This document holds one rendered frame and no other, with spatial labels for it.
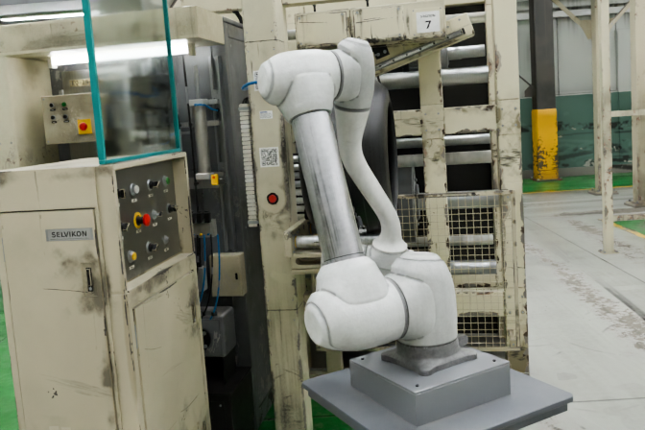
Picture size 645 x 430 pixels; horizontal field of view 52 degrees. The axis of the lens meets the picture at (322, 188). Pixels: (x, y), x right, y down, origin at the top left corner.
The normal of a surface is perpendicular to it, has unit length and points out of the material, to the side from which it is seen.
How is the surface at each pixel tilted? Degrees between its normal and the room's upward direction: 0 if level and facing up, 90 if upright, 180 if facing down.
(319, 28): 90
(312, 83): 77
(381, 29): 90
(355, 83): 108
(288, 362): 90
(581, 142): 90
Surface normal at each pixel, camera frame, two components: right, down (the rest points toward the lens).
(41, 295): -0.18, 0.12
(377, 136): 0.52, -0.17
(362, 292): 0.31, -0.31
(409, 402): -0.87, 0.11
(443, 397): 0.48, 0.07
